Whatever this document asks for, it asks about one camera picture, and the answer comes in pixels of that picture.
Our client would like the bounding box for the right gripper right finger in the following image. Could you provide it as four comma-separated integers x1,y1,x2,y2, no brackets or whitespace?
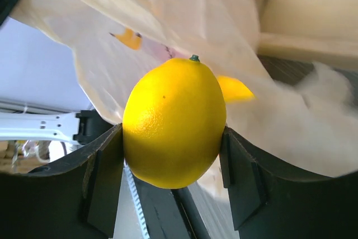
220,128,357,238

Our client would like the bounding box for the yellow lemon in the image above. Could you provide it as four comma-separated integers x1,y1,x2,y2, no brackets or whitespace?
123,55,227,189
217,76,255,103

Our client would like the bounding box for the banana print plastic bag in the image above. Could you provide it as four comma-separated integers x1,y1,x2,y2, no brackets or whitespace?
10,0,357,177

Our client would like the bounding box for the wooden clothes rack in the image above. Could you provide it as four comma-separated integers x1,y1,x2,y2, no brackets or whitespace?
256,0,357,70

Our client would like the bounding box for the slotted cable duct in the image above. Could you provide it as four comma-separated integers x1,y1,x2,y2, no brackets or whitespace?
124,162,150,239

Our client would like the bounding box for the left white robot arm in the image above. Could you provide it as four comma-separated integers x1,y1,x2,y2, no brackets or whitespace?
1,0,112,145

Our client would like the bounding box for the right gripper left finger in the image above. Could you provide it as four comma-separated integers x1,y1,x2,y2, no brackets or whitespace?
1,125,124,238

